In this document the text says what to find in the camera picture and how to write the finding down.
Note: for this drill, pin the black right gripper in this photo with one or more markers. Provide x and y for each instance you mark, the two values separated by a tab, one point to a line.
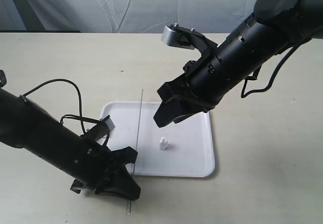
199	89

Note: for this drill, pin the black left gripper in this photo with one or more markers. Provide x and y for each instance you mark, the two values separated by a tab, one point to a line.
102	170

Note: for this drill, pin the thin metal skewer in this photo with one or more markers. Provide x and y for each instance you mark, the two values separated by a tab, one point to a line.
129	205

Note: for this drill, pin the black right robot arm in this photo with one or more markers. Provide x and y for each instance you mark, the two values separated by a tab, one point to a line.
274	27

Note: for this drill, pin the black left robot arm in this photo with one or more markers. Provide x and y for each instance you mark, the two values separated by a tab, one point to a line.
24	124

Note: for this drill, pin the white plastic tray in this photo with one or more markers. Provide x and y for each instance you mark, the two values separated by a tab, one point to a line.
190	152

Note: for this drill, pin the grey backdrop curtain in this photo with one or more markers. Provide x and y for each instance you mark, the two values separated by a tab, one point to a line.
122	16

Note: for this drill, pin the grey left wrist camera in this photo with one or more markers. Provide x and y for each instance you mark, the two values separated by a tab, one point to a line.
101	129

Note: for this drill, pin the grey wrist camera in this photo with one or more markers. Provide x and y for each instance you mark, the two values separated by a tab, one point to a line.
185	38
101	129

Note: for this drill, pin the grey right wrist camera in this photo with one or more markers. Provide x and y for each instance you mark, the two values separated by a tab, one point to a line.
185	38

